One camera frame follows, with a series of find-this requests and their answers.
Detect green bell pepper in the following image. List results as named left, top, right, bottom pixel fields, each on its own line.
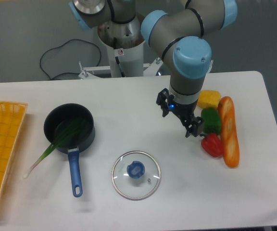
left=201, top=107, right=221, bottom=135

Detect glass pot lid blue knob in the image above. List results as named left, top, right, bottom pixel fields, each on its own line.
left=111, top=150, right=162, bottom=201

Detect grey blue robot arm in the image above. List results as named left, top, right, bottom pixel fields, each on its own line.
left=69, top=0, right=238, bottom=136

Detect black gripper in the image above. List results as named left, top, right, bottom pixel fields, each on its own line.
left=156, top=88, right=204, bottom=138

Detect red bell pepper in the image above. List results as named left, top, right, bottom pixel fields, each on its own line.
left=200, top=133, right=224, bottom=158

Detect yellow bell pepper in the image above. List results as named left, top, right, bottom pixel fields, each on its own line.
left=197, top=90, right=221, bottom=109

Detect black cable on floor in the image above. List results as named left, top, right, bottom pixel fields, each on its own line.
left=39, top=38, right=102, bottom=81

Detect white metal base frame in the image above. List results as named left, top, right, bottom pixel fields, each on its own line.
left=77, top=57, right=214, bottom=80

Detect green spring onion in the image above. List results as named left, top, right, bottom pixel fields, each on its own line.
left=23, top=117, right=88, bottom=179

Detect orange baguette bread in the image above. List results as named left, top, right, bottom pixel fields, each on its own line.
left=218, top=96, right=239, bottom=168

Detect black saucepan blue handle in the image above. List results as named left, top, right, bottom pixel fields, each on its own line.
left=44, top=103, right=95, bottom=197

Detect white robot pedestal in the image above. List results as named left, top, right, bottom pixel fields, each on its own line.
left=98, top=17, right=145, bottom=77

